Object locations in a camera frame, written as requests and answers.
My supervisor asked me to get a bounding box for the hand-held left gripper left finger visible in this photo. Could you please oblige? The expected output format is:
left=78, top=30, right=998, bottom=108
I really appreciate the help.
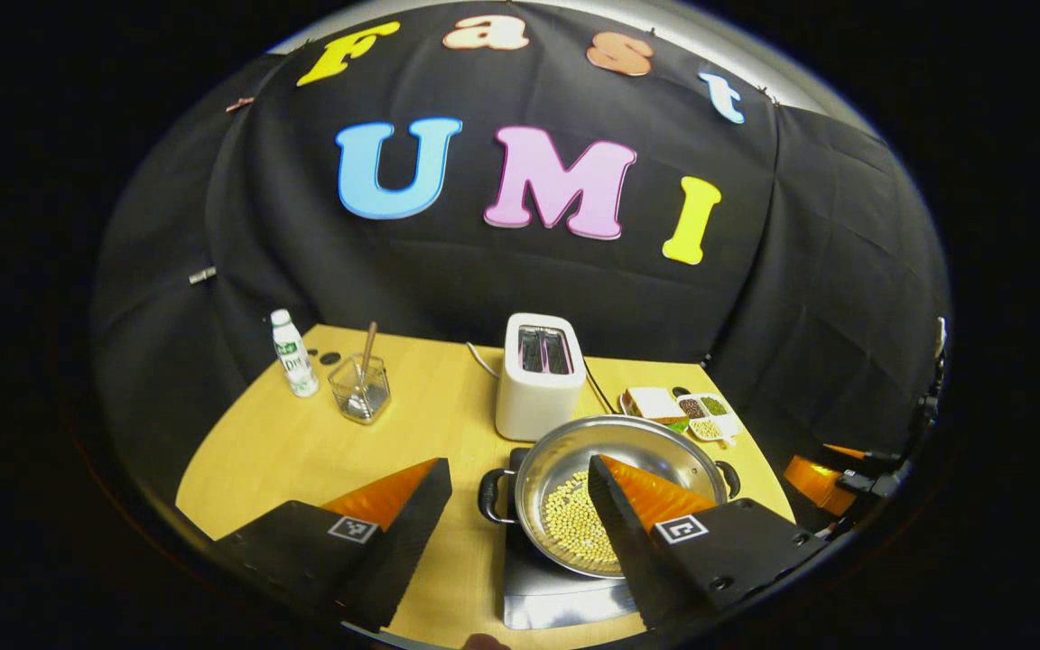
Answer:
left=213, top=458, right=454, bottom=633

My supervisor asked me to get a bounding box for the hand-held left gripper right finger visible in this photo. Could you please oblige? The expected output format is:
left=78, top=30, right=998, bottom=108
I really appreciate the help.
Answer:
left=587, top=454, right=832, bottom=633

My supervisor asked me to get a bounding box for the black induction cooktop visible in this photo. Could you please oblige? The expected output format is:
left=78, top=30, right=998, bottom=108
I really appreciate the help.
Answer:
left=502, top=447, right=647, bottom=630

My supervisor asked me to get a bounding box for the steel pot with black handles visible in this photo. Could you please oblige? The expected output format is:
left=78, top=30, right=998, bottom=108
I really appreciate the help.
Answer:
left=478, top=414, right=742, bottom=580

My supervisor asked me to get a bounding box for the heap of soybeans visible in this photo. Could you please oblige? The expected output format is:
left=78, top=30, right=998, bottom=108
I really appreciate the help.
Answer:
left=540, top=469, right=620, bottom=565

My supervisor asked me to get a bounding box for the white divided dish of grains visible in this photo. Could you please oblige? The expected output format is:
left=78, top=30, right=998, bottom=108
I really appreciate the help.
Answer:
left=676, top=393, right=743, bottom=445

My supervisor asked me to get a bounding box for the white toaster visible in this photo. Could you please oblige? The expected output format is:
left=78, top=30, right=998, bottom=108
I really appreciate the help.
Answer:
left=495, top=313, right=588, bottom=442

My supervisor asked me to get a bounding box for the white bottle with green label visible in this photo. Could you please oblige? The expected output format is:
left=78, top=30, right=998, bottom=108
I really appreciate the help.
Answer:
left=270, top=309, right=320, bottom=398

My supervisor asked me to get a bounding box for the wire utensil holder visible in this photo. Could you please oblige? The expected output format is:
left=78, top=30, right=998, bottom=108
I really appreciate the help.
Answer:
left=329, top=353, right=392, bottom=425

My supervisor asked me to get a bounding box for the black power cable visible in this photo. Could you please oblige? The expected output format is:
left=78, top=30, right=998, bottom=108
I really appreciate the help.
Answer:
left=585, top=366, right=616, bottom=414

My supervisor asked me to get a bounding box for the wooden handled utensil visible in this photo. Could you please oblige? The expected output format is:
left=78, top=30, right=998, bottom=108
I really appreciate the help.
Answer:
left=356, top=321, right=378, bottom=398

